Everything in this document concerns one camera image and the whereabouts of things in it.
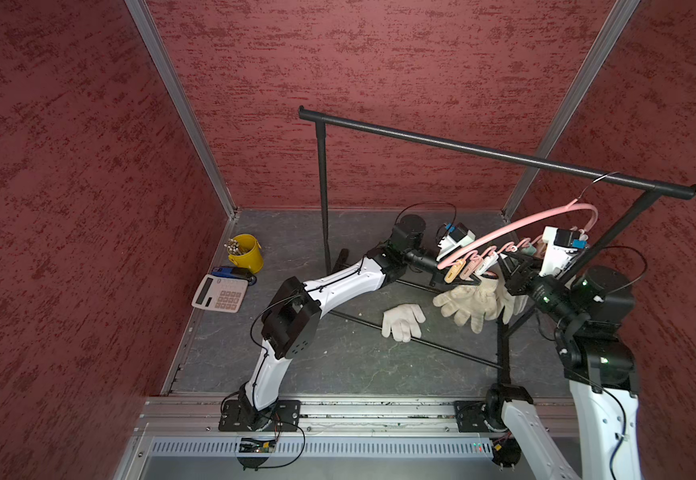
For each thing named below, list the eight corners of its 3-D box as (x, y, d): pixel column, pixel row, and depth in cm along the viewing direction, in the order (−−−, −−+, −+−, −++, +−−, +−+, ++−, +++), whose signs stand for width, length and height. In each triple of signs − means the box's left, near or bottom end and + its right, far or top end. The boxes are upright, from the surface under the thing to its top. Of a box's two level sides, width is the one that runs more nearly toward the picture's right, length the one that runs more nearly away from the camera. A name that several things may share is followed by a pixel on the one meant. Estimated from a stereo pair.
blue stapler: (213, 278, 102) (209, 272, 99) (219, 268, 104) (215, 262, 101) (254, 286, 100) (250, 280, 97) (259, 276, 102) (256, 269, 99)
